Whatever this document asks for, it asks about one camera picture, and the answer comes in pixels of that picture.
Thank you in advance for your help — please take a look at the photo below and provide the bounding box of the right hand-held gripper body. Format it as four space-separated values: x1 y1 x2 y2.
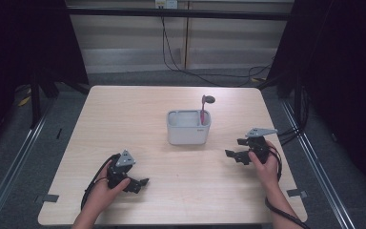
245 127 279 162

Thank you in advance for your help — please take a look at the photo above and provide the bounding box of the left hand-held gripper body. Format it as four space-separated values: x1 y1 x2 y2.
106 149 137 191

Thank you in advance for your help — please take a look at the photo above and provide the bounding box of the white toothbrush holder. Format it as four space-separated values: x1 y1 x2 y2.
166 109 213 146

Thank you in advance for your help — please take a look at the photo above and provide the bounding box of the red-handled ladle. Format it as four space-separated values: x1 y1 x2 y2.
199 94 216 126

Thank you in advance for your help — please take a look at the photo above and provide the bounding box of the person's right hand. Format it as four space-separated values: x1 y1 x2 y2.
248 140 282 189

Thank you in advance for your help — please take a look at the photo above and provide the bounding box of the person's left hand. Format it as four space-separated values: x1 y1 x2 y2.
89 158 132 209

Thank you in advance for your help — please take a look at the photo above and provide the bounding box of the grey tape strip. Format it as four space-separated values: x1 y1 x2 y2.
33 194 60 204
286 188 309 198

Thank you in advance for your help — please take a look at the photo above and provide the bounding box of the black stand leg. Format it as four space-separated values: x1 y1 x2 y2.
29 73 43 130

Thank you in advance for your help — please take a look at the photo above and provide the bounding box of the black curtain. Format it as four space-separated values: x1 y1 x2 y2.
0 0 90 160
268 0 366 199

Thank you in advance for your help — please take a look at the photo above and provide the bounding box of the yellow floor tape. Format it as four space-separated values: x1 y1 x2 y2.
16 94 32 108

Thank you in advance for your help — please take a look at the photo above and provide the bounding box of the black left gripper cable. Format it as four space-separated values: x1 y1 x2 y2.
80 154 122 212

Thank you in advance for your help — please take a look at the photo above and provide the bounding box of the black cable bundle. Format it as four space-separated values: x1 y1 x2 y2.
276 125 304 146

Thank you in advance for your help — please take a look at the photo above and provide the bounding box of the metal floor rail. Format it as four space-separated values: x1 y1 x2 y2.
280 96 360 229
0 94 60 229

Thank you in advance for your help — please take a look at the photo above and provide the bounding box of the black wall cable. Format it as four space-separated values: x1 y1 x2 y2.
160 15 273 89

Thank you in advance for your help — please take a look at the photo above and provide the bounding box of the black horizontal frame bar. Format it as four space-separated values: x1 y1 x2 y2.
66 7 295 22

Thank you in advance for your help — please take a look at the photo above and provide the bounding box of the white wall socket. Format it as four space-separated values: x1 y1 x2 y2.
154 0 179 10

